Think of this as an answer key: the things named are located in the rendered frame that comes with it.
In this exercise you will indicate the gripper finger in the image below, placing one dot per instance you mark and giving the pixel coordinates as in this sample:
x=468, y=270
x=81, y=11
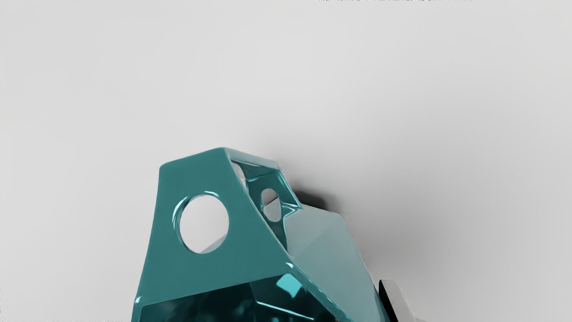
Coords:
x=401, y=302

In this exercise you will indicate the teal faceted mug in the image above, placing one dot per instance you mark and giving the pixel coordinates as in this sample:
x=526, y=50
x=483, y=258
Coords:
x=250, y=250

